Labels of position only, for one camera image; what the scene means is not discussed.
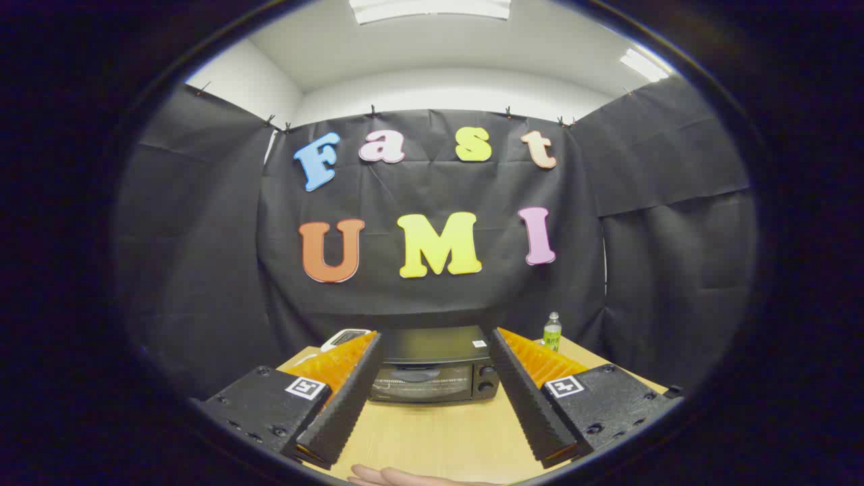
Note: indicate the green label drink bottle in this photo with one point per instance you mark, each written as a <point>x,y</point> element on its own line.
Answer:
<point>552,335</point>

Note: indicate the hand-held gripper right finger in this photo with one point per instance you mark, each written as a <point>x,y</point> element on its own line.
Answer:
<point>530,405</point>

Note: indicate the wide ceiling light panel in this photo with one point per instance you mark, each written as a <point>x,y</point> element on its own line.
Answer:
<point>432,8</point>

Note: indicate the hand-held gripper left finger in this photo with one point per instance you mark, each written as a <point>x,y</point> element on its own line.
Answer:
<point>341,405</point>

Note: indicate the white pop-up toaster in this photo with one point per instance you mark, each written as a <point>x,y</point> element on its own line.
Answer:
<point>344,336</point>

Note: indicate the black toaster oven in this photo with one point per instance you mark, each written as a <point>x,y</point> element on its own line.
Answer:
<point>432,345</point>

